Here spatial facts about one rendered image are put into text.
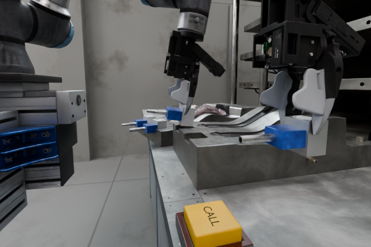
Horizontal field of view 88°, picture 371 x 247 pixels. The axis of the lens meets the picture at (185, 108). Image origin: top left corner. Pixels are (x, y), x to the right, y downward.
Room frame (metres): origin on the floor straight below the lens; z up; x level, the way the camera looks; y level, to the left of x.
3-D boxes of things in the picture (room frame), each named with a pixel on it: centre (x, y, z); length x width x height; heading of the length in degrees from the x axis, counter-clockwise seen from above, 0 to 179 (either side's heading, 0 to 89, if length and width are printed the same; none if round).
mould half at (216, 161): (0.55, -0.23, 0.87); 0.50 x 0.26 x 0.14; 104
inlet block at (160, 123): (0.68, 0.14, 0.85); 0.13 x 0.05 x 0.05; 121
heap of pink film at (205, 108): (0.87, -0.06, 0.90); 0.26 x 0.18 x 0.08; 121
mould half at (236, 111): (0.88, -0.06, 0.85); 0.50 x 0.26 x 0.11; 121
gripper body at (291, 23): (0.29, -0.16, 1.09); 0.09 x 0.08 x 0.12; 104
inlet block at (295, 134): (0.29, -0.14, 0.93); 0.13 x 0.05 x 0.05; 104
